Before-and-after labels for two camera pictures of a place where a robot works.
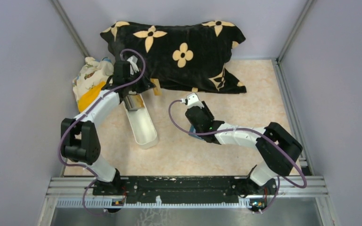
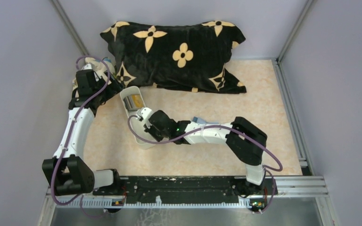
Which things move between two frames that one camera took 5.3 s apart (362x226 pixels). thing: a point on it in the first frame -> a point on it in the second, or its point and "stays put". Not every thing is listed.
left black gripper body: [140, 86] -> [112, 82]
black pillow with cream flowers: [191, 56] stays put
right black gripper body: [198, 111] -> [149, 125]
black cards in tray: [134, 102] stays put
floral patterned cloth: [93, 72] stays put
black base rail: [179, 188] stays put
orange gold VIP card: [157, 90] -> [137, 100]
